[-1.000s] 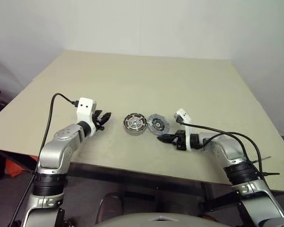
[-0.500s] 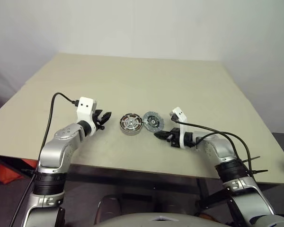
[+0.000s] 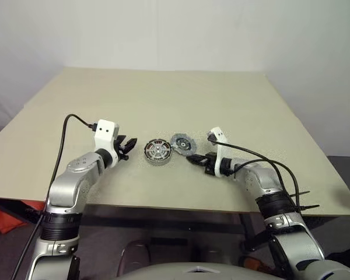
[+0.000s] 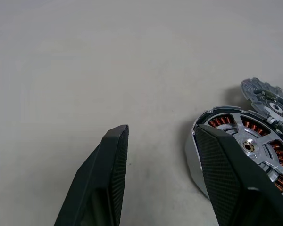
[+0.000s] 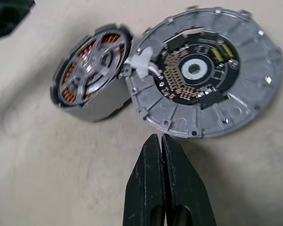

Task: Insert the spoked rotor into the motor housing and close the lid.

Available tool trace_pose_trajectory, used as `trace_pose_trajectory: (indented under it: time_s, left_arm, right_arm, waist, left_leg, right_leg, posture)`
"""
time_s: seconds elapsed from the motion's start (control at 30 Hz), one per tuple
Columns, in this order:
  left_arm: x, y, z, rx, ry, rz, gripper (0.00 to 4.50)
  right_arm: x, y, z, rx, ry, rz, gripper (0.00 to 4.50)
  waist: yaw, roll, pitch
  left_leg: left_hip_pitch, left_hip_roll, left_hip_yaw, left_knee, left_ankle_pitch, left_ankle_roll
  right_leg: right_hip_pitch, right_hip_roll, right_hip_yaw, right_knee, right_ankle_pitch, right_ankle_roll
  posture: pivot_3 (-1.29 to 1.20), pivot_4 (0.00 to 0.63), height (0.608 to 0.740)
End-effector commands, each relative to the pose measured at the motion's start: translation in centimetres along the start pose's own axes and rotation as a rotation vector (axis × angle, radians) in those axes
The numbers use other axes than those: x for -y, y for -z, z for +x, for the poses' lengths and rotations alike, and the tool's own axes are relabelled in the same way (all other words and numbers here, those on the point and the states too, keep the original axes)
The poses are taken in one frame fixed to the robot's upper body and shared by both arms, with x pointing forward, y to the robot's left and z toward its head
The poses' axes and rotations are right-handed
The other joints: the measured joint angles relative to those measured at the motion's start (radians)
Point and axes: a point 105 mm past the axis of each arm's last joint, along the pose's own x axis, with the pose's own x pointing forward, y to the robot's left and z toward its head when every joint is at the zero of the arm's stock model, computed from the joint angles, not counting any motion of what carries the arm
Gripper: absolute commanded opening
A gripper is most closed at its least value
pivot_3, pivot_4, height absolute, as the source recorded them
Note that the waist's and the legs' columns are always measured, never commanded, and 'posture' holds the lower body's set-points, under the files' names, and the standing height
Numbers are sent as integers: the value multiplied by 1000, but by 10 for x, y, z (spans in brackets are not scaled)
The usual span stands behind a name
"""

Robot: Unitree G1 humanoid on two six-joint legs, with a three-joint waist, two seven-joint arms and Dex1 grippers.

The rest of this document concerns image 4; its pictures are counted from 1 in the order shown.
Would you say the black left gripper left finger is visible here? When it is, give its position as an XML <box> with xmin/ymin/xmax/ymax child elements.
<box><xmin>53</xmin><ymin>124</ymin><xmax>129</xmax><ymax>226</ymax></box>

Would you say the silver spoked rotor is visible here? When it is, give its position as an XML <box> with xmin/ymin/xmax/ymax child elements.
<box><xmin>195</xmin><ymin>112</ymin><xmax>283</xmax><ymax>197</ymax></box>

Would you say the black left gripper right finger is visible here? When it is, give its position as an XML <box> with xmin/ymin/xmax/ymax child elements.
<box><xmin>194</xmin><ymin>123</ymin><xmax>283</xmax><ymax>226</ymax></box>

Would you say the motor housing with copper coils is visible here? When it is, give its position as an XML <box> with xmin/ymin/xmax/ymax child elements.
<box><xmin>185</xmin><ymin>105</ymin><xmax>283</xmax><ymax>201</ymax></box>

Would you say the grey round motor lid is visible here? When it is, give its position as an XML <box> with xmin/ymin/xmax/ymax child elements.
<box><xmin>240</xmin><ymin>77</ymin><xmax>283</xmax><ymax>123</ymax></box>

